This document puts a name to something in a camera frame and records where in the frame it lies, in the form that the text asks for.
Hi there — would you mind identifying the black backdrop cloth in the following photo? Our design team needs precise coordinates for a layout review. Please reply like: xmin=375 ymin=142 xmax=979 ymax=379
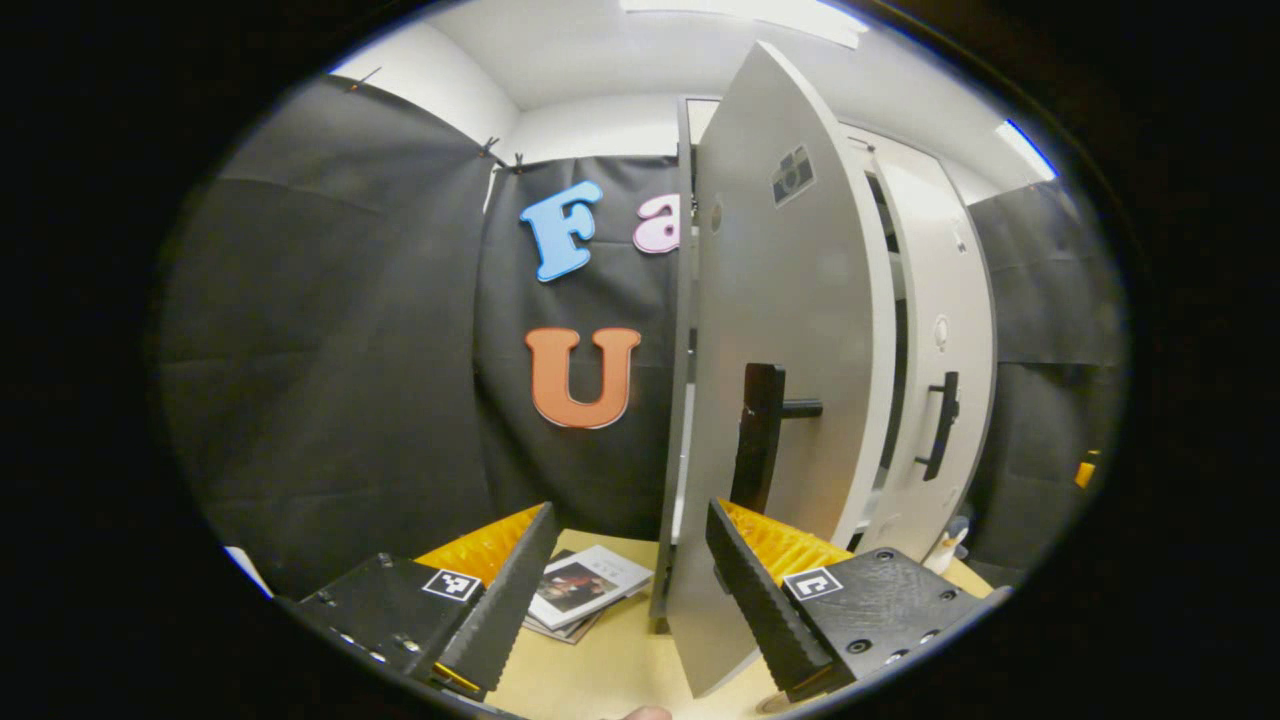
xmin=150 ymin=75 xmax=1126 ymax=601

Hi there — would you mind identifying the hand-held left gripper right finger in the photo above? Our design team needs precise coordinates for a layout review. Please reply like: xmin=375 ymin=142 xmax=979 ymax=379
xmin=705 ymin=498 xmax=1001 ymax=703

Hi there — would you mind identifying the thin booklet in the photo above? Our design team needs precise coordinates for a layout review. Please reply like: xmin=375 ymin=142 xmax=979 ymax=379
xmin=520 ymin=548 xmax=641 ymax=646

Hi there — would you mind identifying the black door handle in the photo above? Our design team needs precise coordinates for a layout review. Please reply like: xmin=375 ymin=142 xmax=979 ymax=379
xmin=729 ymin=362 xmax=824 ymax=514
xmin=914 ymin=371 xmax=962 ymax=483

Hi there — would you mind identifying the black right door handle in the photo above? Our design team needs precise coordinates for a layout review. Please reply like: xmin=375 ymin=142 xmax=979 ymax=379
xmin=914 ymin=371 xmax=962 ymax=483

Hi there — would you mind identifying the black left door handle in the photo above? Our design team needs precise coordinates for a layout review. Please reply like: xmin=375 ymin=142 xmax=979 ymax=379
xmin=729 ymin=362 xmax=824 ymax=514

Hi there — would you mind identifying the small white black figurine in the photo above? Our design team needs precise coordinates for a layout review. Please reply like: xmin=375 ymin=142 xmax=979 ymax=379
xmin=922 ymin=514 xmax=972 ymax=577

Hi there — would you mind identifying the large ceiling light panel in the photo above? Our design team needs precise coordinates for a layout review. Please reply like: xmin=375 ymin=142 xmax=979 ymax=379
xmin=618 ymin=0 xmax=869 ymax=50

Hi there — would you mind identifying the white cabinet door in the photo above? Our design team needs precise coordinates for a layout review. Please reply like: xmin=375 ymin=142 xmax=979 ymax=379
xmin=860 ymin=140 xmax=998 ymax=561
xmin=665 ymin=40 xmax=898 ymax=698

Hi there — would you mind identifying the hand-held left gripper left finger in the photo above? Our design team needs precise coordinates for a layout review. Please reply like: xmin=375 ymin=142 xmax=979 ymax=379
xmin=280 ymin=502 xmax=561 ymax=701

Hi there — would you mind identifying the grey white cabinet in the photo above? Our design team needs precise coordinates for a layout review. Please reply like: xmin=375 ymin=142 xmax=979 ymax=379
xmin=650 ymin=95 xmax=999 ymax=633

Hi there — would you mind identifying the small ceiling light panel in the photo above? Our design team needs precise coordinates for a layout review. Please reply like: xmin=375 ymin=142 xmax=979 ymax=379
xmin=994 ymin=118 xmax=1059 ymax=182

